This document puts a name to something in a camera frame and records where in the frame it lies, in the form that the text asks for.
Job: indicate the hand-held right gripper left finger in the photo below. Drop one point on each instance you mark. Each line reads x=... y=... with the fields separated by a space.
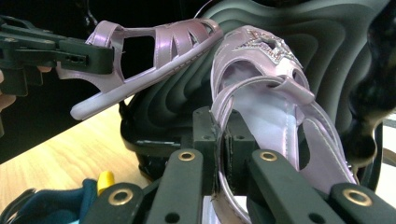
x=208 y=137

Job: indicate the navy and white sneaker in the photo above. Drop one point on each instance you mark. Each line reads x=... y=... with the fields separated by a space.
x=46 y=202

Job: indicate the pink sandal with glitter star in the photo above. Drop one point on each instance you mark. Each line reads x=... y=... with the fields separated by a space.
x=267 y=102

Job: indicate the plain pink sandal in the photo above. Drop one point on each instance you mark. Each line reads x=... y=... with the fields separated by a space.
x=174 y=40

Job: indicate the wavy shoe rack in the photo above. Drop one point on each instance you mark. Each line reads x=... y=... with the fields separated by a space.
x=327 y=37

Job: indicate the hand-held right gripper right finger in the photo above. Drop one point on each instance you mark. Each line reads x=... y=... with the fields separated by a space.
x=241 y=146

